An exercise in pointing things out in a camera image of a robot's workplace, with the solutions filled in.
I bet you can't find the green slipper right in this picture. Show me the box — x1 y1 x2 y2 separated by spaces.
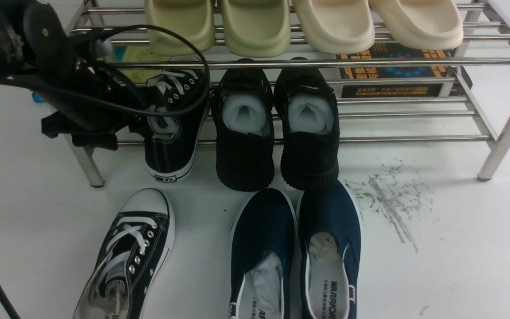
216 0 291 57

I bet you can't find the black cable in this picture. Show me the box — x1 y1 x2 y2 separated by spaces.
0 24 211 118

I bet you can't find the black knit shoe left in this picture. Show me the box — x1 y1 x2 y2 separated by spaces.
209 67 274 192

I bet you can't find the black canvas sneaker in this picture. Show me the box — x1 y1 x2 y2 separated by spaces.
140 70 208 183
73 188 176 319

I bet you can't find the navy slip-on shoe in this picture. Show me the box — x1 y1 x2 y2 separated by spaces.
228 187 297 319
296 180 362 319

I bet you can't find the cream slipper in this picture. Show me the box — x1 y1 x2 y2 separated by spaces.
292 0 375 54
369 0 464 49

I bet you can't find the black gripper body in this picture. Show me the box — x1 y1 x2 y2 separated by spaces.
40 62 146 151

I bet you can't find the green slipper left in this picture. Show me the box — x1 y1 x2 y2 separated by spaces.
144 0 215 57

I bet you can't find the stainless steel shoe rack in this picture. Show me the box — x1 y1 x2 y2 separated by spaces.
47 0 510 188

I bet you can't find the black knit shoe right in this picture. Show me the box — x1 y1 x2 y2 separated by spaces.
273 66 340 191

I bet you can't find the cream slipper left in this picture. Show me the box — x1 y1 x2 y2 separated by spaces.
292 0 375 54

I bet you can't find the yellow blue book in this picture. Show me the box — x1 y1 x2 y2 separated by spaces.
32 45 172 104

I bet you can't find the green slipper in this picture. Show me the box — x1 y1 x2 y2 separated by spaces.
144 0 215 57
216 0 291 57

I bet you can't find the navy slip-on shoe left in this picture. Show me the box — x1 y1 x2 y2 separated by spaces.
228 187 297 319

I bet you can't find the navy slip-on shoe right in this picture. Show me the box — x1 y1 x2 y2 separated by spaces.
296 180 362 319

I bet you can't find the cream slipper right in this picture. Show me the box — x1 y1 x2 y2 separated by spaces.
369 0 464 49

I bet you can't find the black knit shoe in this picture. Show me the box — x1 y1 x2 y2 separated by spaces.
273 66 340 191
209 67 274 192

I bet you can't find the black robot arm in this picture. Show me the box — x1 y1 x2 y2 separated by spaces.
0 0 144 151

